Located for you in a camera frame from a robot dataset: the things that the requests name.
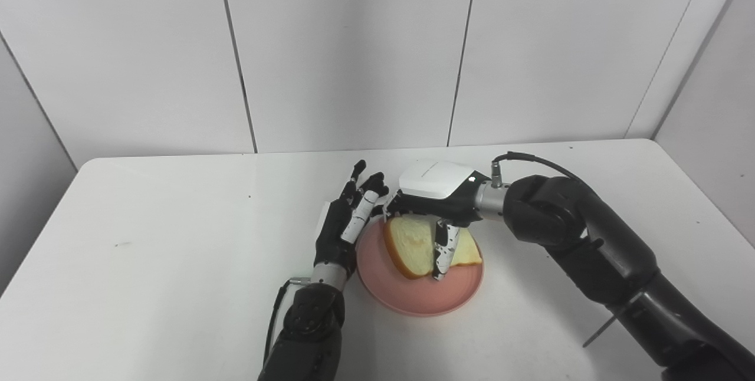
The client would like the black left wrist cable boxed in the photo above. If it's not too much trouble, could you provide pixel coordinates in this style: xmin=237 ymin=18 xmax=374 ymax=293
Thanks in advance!
xmin=262 ymin=277 xmax=312 ymax=370

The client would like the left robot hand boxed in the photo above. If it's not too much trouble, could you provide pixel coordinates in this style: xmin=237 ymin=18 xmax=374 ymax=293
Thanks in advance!
xmin=313 ymin=160 xmax=390 ymax=280

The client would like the slice of bread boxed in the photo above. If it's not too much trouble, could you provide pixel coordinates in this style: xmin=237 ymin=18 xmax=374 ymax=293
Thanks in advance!
xmin=383 ymin=215 xmax=484 ymax=281

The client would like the pink plate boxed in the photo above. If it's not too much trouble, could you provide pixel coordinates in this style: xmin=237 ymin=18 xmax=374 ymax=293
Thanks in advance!
xmin=356 ymin=217 xmax=485 ymax=318

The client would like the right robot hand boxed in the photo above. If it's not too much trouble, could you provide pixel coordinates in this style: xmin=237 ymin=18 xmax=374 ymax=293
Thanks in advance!
xmin=382 ymin=159 xmax=491 ymax=282

